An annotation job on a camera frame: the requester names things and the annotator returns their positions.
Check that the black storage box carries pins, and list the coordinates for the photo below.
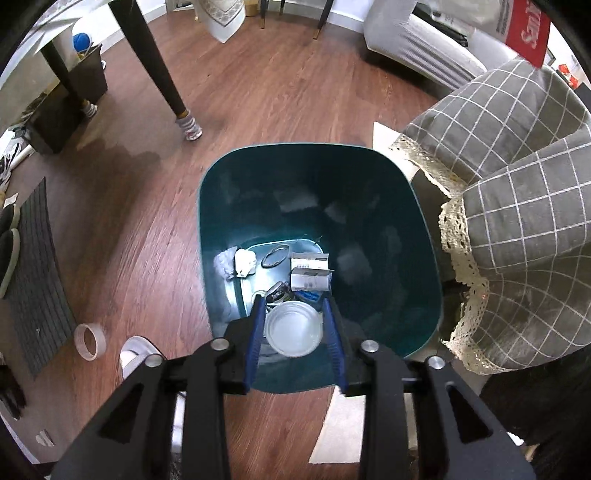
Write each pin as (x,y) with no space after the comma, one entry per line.
(60,120)

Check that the white printed box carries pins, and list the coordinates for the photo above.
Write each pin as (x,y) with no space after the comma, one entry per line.
(309,261)

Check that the small white object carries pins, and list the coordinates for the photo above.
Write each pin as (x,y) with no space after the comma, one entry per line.
(44,438)

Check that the person's dark clothing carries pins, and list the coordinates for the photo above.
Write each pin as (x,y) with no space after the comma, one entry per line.
(545,415)

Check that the white tape roll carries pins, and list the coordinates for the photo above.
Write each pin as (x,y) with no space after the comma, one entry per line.
(81,344)

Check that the grey armchair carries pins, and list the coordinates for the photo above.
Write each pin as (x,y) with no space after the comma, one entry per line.
(415,41)

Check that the dark cloth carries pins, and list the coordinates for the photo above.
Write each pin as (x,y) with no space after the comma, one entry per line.
(9,392)

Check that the teal trash bin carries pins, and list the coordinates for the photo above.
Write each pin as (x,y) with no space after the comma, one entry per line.
(369,286)

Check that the dark slipper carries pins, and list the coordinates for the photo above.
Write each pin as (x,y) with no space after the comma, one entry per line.
(9,217)
(10,258)

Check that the cardboard box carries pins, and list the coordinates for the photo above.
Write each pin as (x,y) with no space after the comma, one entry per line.
(251,7)

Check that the red and white box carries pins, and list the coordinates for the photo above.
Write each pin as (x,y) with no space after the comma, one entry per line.
(526,32)

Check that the grey door mat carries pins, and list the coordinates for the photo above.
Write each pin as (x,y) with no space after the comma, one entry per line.
(37,286)

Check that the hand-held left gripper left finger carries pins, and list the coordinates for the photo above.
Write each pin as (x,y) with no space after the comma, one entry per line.
(254,344)

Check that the grey checked tablecloth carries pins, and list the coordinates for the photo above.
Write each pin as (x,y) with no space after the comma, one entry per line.
(521,230)

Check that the white patterned cloth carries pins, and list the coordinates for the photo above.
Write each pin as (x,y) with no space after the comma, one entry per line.
(221,18)

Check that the white box with red band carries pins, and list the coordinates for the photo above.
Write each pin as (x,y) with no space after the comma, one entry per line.
(311,279)

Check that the white plastic object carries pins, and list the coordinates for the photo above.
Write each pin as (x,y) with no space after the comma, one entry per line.
(136,348)

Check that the blue and white packet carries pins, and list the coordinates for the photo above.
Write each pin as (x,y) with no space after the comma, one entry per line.
(309,297)

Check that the clear plastic lid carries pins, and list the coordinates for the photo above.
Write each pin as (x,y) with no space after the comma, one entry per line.
(293,330)

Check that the blue ball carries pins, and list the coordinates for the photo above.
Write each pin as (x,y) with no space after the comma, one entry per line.
(81,41)

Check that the dining table with black legs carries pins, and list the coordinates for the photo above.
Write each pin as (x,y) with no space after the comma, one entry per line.
(147,55)

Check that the striped table leg sock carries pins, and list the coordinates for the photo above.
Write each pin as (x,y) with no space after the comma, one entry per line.
(188,125)
(90,110)

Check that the white sneaker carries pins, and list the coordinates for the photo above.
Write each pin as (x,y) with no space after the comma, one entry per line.
(9,157)

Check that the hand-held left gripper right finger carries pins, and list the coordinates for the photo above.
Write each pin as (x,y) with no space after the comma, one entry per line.
(333,344)

